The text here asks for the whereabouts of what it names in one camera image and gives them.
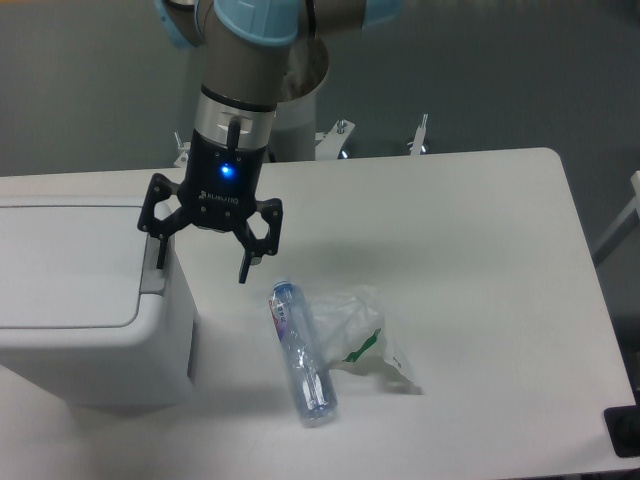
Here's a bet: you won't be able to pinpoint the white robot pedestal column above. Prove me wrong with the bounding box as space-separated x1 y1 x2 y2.
269 93 316 163

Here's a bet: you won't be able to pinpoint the black clamp at table edge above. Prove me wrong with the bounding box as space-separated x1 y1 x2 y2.
604 405 639 458

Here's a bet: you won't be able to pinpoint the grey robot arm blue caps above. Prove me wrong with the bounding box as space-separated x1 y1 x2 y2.
137 1 402 283

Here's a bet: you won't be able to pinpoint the white plastic trash can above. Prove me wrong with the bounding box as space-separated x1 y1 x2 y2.
1 195 198 410

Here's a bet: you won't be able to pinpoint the clear plastic water bottle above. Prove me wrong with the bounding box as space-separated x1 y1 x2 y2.
268 277 338 428

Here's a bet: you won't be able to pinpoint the white pedestal base frame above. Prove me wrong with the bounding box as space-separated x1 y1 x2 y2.
172 113 431 169

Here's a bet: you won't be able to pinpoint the white furniture leg right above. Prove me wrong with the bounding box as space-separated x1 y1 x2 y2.
591 171 639 268

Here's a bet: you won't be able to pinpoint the clear crumpled plastic bag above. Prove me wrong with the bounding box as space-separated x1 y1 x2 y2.
309 285 423 395

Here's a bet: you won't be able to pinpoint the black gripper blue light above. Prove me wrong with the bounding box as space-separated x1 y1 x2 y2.
137 127 285 285

